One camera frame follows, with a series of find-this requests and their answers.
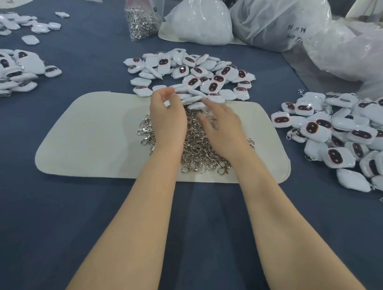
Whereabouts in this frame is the person's left hand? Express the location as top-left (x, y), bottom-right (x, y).
top-left (148, 87), bottom-right (190, 156)

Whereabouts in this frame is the person's right hand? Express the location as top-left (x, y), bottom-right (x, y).
top-left (196, 96), bottom-right (255, 166)

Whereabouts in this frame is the pile of metal clasps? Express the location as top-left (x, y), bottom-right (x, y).
top-left (136, 104), bottom-right (256, 179)

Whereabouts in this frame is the clear bag of metal clasps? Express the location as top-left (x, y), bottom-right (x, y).
top-left (124, 0), bottom-right (166, 42)

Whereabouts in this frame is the pile of finished fobs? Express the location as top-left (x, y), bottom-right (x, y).
top-left (269, 88), bottom-right (383, 212)

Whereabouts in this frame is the person's left forearm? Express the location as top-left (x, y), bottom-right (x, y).
top-left (54, 150), bottom-right (188, 290)

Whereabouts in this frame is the person's right forearm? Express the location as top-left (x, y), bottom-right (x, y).
top-left (232, 149), bottom-right (367, 290)

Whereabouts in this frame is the cream felt work mat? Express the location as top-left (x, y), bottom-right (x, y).
top-left (32, 85), bottom-right (292, 192)

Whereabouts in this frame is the round white plastic bag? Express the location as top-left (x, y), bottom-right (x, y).
top-left (157, 0), bottom-right (234, 48)

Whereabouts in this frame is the large translucent plastic bag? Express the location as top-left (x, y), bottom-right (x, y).
top-left (229, 0), bottom-right (333, 54)

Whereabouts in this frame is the crumpled clear plastic bag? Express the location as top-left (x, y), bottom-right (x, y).
top-left (302, 15), bottom-right (383, 103)

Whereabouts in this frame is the flat white board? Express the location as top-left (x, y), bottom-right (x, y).
top-left (0, 0), bottom-right (34, 8)

